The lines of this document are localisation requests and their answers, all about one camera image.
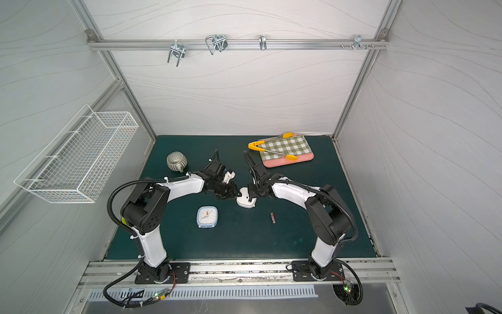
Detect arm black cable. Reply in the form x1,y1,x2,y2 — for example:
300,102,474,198
270,178,365,306
102,174,191,309

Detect yellow steel tongs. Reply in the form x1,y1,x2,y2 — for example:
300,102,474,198
248,132,298,161

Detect white wire basket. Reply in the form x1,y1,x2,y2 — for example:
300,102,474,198
14,105,139,204

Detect pink tray checkered cloth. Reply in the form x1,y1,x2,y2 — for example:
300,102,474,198
260,134,315,168

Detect white alarm clock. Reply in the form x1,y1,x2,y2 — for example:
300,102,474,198
236,187,257,209

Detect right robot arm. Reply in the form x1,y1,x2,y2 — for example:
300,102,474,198
237,152,358,281

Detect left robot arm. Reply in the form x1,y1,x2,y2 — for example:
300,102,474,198
120,158,241,285

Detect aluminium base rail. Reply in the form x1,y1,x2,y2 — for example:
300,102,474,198
77,257,401,289

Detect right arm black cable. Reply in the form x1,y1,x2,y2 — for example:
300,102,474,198
270,178,365,306

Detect blue alarm clock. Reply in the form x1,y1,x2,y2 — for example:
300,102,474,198
196,206,218,229

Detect aluminium crossbar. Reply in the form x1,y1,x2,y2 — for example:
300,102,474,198
88,37,390,52

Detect metal hook clamp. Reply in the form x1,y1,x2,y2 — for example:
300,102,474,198
167,41,186,67
205,34,228,55
258,35,267,51
340,35,375,51

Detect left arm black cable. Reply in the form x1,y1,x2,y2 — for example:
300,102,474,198
102,174,191,309

